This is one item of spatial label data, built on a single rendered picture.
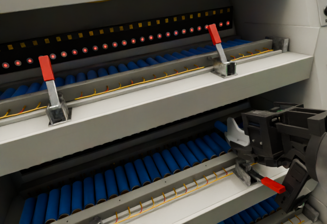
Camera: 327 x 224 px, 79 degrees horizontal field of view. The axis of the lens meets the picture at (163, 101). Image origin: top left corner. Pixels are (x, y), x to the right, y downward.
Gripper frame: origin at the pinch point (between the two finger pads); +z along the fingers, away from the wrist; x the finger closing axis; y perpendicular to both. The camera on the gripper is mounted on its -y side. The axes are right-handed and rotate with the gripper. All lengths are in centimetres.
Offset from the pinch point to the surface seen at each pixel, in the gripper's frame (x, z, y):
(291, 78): -9.9, -6.8, 9.9
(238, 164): 3.9, -5.6, -3.0
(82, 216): 31.5, -3.6, -2.3
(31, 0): 28.8, -6.5, 29.0
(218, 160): 6.6, -3.2, -2.1
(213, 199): 10.9, -7.1, -6.1
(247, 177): 4.0, -7.8, -4.5
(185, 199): 15.2, -5.1, -5.4
